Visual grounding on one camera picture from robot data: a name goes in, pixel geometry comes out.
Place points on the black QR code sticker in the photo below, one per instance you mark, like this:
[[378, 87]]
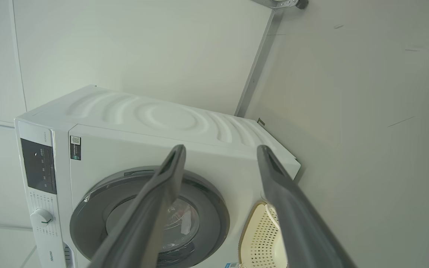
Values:
[[75, 148]]

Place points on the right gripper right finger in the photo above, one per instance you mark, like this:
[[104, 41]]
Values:
[[296, 223]]

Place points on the white plastic dial knob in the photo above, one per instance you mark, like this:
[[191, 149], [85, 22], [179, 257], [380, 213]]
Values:
[[41, 217]]

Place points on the dark grey glass washer door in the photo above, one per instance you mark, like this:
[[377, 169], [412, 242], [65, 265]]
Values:
[[88, 223]]

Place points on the blue energy label sticker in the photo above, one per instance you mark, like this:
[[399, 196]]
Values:
[[232, 265]]

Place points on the cream perforated laundry basket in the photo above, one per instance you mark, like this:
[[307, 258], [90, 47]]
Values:
[[259, 238]]

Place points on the white front-load washing machine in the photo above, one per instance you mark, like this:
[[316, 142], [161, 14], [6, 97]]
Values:
[[125, 149]]

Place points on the white partition screen on casters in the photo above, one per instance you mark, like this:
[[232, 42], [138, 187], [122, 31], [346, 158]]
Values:
[[255, 67]]

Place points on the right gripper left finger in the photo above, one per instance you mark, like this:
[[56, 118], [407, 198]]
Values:
[[143, 223]]

